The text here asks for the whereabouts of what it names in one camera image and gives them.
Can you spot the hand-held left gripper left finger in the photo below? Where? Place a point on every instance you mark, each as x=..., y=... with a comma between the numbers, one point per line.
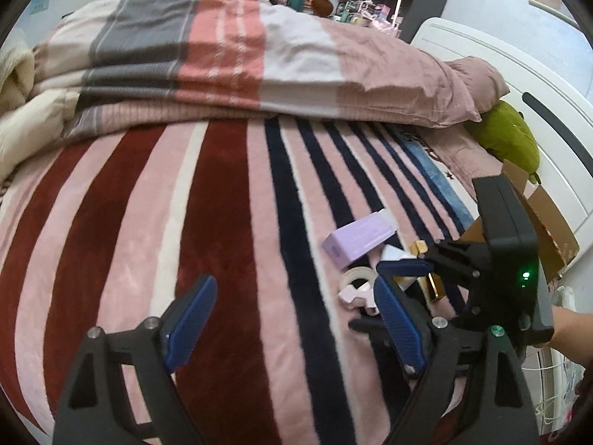
x=191, y=319

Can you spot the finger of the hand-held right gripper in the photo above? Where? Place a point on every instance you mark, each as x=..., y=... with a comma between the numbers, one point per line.
x=363, y=325
x=403, y=268

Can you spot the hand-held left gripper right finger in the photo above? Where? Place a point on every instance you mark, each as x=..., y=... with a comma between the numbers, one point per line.
x=399, y=327

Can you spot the white box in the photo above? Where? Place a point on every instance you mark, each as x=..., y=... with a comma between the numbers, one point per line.
x=394, y=254

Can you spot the cardboard box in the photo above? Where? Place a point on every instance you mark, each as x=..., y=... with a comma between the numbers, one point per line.
x=551, y=229

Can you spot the person's right forearm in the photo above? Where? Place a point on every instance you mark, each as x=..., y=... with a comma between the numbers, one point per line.
x=572, y=336

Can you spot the small gold block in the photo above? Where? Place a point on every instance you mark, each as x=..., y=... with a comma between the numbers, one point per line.
x=418, y=247

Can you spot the white tape dispenser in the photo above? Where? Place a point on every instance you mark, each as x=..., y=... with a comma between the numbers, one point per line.
x=356, y=289

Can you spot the gold rectangular case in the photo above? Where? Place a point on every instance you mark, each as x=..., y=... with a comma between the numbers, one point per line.
x=436, y=288

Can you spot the purple box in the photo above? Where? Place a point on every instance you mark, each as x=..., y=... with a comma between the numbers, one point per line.
x=359, y=238

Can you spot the red striped fleece blanket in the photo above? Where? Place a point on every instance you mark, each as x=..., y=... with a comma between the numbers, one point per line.
x=194, y=250

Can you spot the pink printed cloth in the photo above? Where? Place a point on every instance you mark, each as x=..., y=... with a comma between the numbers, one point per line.
x=456, y=167

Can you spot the green plush toy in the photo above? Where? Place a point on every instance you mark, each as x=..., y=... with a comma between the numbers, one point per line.
x=507, y=134

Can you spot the white headboard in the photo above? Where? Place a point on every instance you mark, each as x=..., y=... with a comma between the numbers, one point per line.
x=546, y=116

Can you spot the striped folded quilt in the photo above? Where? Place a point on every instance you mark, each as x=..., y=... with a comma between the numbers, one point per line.
x=259, y=60

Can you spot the cream blanket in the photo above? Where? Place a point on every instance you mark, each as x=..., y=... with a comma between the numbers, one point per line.
x=25, y=102

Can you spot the reddish brown plush toy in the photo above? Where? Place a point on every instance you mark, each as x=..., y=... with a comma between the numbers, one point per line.
x=321, y=6

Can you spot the framed wall picture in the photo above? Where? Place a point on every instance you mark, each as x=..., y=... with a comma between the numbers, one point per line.
x=553, y=0

